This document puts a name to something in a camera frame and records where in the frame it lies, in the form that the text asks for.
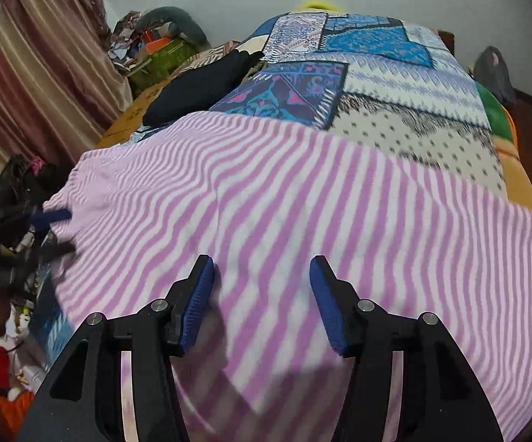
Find black bag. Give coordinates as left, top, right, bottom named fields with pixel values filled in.
left=0, top=154, right=70, bottom=208

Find brown patterned cloth pile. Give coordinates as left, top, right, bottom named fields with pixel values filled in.
left=109, top=9, right=156, bottom=63

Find blue patchwork blanket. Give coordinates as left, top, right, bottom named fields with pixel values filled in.
left=28, top=11, right=510, bottom=366

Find black cloth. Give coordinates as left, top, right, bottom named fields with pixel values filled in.
left=143, top=50, right=264, bottom=126

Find yellow foam tube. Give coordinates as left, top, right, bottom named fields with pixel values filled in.
left=293, top=0, right=340, bottom=12

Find pink striped pants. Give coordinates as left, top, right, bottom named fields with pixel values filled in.
left=42, top=110, right=532, bottom=442

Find orange fleece blanket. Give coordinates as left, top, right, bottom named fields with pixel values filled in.
left=475, top=80, right=532, bottom=215

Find grey backpack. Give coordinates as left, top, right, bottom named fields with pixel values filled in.
left=472, top=46, right=516, bottom=104

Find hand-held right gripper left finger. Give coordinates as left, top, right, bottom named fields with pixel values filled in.
left=17, top=255, right=216, bottom=442

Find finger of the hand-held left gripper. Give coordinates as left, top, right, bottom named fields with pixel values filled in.
left=31, top=243, right=77, bottom=264
left=28, top=208, right=72, bottom=231

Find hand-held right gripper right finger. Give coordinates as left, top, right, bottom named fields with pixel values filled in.
left=309, top=255, right=506, bottom=442

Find grey plush pillow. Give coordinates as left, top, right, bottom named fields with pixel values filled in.
left=139, top=6, right=211, bottom=47

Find brown striped bed sheet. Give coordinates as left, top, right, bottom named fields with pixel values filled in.
left=178, top=41, right=243, bottom=74

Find green storage box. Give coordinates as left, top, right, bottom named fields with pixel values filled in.
left=128, top=39, right=193, bottom=97

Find brown striped curtain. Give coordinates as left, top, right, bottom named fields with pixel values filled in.
left=0, top=0, right=133, bottom=180

